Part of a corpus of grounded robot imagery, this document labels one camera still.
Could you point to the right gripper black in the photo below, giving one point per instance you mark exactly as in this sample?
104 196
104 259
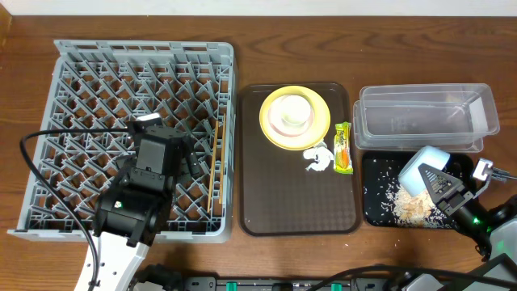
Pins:
451 197

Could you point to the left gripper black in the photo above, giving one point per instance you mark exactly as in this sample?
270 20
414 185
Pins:
187 158

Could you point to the yellow green snack wrapper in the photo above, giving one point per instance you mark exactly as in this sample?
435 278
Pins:
342 155

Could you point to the cream cup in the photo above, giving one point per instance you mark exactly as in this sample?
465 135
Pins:
295 109

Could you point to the white tissue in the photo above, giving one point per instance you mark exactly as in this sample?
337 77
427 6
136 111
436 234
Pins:
320 155

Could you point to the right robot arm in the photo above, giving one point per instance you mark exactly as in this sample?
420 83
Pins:
493 231

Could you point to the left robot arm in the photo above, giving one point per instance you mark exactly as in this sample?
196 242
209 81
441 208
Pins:
137 205

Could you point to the black waste tray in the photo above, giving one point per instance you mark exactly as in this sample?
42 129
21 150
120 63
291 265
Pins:
379 178

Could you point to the grey dishwasher rack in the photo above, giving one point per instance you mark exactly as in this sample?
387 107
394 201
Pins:
98 86

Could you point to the spilled rice pile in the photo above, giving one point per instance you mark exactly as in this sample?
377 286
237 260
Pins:
412 206

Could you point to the clear plastic container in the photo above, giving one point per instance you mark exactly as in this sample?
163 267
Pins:
454 117

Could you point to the brown plastic serving tray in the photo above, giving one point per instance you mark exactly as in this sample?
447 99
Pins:
279 195

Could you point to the pink small plate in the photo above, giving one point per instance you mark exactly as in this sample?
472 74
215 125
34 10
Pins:
283 128

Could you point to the yellow plate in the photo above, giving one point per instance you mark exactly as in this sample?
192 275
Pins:
317 130

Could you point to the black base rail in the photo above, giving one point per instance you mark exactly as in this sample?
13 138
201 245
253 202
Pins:
159 278

